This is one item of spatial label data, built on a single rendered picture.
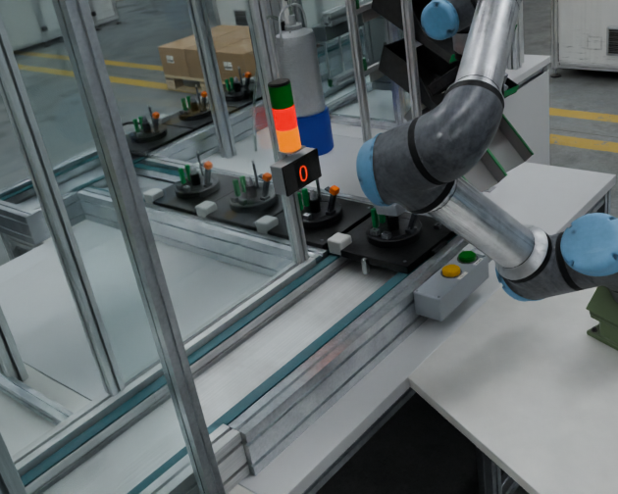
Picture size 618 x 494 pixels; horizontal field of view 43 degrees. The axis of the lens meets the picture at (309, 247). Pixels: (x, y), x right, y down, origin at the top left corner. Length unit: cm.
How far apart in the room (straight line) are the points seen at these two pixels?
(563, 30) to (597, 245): 479
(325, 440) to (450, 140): 64
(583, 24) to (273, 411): 499
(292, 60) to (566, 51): 375
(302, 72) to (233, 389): 142
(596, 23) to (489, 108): 486
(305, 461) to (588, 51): 500
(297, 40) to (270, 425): 157
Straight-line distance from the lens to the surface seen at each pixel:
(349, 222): 204
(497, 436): 150
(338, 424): 155
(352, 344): 159
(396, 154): 124
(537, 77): 361
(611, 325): 169
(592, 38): 611
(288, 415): 149
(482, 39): 135
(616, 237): 146
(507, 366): 166
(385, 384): 163
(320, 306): 180
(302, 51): 271
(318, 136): 279
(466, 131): 120
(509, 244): 145
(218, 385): 162
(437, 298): 169
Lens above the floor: 187
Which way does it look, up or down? 27 degrees down
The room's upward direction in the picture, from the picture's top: 10 degrees counter-clockwise
